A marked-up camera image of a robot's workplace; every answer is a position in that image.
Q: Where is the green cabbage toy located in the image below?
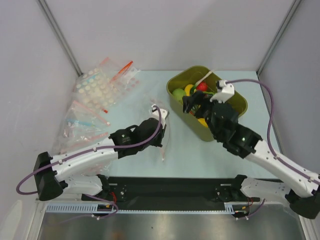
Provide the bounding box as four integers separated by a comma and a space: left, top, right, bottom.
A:
172, 88, 187, 104

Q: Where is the olive green plastic bin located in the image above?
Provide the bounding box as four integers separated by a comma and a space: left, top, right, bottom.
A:
166, 65, 248, 142

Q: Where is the green onion toy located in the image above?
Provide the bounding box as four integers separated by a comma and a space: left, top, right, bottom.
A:
192, 71, 213, 90

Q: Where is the clear zip top bag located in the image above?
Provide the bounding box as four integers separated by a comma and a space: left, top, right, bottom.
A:
145, 94, 171, 162

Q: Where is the long yellow banana toy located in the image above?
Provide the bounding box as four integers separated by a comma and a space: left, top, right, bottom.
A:
197, 118, 208, 128

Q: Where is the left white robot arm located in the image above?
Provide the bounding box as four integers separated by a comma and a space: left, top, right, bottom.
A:
33, 117, 167, 202

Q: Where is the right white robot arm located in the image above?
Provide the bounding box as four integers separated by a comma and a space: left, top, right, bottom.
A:
182, 91, 320, 220

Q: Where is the pile of zip bags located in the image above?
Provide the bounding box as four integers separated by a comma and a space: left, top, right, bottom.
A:
52, 57, 140, 155

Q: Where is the small yellow banana toy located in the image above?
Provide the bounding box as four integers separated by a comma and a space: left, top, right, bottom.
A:
184, 84, 197, 96

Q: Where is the red tomato toy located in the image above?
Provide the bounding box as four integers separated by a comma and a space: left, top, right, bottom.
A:
196, 81, 208, 92

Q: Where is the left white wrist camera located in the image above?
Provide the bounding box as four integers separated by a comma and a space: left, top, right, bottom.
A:
150, 104, 169, 128

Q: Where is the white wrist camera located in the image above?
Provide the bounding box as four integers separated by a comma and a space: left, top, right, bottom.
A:
209, 80, 235, 104
150, 104, 169, 128

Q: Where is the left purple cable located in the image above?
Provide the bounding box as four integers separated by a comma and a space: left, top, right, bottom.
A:
15, 104, 163, 195

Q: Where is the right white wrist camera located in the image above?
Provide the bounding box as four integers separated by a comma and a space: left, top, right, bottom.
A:
209, 80, 235, 104

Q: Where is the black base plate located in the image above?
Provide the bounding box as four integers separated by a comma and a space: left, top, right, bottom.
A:
81, 175, 261, 211

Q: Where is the white slotted cable duct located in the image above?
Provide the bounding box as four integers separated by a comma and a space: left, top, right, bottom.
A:
46, 203, 116, 214

